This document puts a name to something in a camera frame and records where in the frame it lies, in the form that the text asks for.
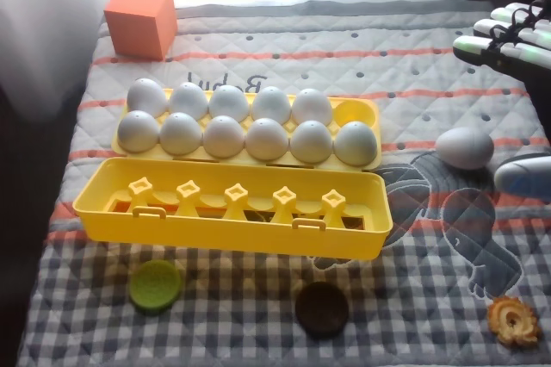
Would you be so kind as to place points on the yellow toy butter cookie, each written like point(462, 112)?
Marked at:
point(499, 315)

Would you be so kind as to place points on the green round toy cookie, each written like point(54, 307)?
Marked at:
point(155, 287)

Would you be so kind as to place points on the grey quilt with bear print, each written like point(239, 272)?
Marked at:
point(301, 61)

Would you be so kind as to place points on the orange cube block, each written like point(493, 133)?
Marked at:
point(138, 18)

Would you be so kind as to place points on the dark brown round toy cookie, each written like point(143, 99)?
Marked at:
point(322, 309)

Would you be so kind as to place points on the white toy egg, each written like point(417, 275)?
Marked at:
point(355, 143)
point(311, 142)
point(267, 139)
point(229, 103)
point(147, 97)
point(187, 100)
point(312, 106)
point(181, 134)
point(138, 132)
point(271, 104)
point(465, 147)
point(224, 138)

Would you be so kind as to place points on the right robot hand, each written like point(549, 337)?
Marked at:
point(516, 48)

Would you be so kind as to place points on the yellow egg carton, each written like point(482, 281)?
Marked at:
point(215, 233)

